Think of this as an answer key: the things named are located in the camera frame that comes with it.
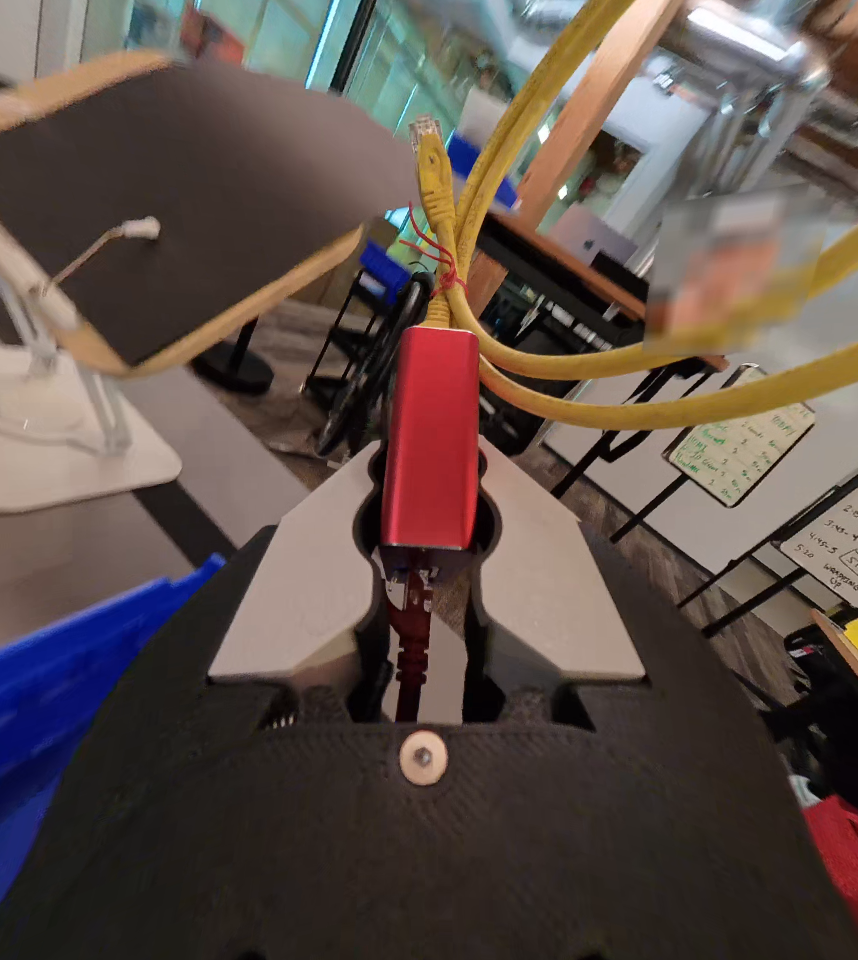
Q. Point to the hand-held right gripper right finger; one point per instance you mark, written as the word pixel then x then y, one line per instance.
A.
pixel 549 600

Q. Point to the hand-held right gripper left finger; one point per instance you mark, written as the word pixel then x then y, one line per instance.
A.
pixel 301 592

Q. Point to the red metal adapter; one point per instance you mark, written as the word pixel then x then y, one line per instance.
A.
pixel 429 435

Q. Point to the blue plastic bin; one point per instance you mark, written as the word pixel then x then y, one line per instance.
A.
pixel 24 690

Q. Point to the green-lettered whiteboard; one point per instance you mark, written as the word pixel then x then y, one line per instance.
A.
pixel 743 442

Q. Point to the white board stand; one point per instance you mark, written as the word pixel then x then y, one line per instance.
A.
pixel 61 465

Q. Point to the black-lettered whiteboard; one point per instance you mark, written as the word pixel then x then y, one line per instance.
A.
pixel 856 540

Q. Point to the silver laptop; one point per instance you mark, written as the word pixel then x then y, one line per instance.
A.
pixel 594 236

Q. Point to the wood-edged black board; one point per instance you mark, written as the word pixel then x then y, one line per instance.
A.
pixel 174 210

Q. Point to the red cloth bag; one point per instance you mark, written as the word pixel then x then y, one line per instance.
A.
pixel 856 877

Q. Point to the wooden post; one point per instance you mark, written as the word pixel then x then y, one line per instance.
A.
pixel 594 97

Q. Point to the silver ventilation duct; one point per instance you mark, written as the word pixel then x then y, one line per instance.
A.
pixel 736 52

